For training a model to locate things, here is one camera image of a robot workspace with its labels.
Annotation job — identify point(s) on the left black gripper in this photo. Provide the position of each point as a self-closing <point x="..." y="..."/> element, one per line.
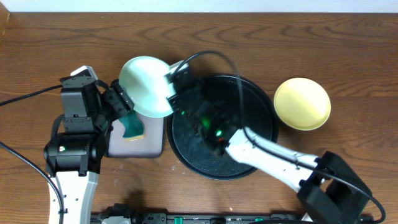
<point x="120" y="101"/>

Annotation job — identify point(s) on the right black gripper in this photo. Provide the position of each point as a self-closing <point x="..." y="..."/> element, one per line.
<point x="175" y="101"/>

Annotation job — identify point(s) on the green yellow sponge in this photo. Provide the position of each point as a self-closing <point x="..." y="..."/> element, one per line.
<point x="133" y="126"/>

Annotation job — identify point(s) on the light green plate front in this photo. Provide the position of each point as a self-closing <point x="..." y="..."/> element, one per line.
<point x="143" y="79"/>

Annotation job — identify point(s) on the yellow round plate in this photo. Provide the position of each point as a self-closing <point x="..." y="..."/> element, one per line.
<point x="302" y="104"/>

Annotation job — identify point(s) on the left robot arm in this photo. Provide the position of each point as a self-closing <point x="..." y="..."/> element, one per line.
<point x="79" y="140"/>

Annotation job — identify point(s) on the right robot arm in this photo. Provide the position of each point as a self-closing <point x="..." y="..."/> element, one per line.
<point x="326" y="186"/>

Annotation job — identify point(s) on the black rectangular tray grey mat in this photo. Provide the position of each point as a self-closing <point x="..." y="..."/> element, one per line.
<point x="148" y="145"/>

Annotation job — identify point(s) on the black round tray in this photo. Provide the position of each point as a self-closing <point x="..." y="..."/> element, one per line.
<point x="222" y="90"/>

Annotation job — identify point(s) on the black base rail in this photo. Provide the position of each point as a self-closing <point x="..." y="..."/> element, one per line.
<point x="123" y="213"/>

